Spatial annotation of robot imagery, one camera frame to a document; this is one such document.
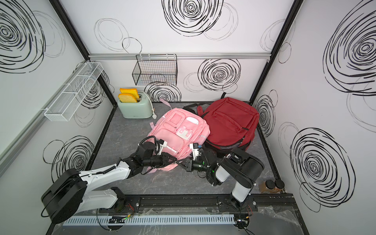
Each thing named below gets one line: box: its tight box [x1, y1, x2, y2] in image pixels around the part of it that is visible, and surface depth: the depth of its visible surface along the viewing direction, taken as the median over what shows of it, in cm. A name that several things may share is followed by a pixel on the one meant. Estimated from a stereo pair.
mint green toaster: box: [117, 91, 153, 119], surface depth 104 cm
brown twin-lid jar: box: [259, 179, 285, 193], surface depth 72 cm
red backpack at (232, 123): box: [183, 92, 260, 157], surface depth 98 cm
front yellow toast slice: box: [118, 93, 138, 103], surface depth 98 cm
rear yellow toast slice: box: [119, 88, 140, 99], surface depth 98 cm
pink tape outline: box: [147, 98, 211, 174], surface depth 96 cm
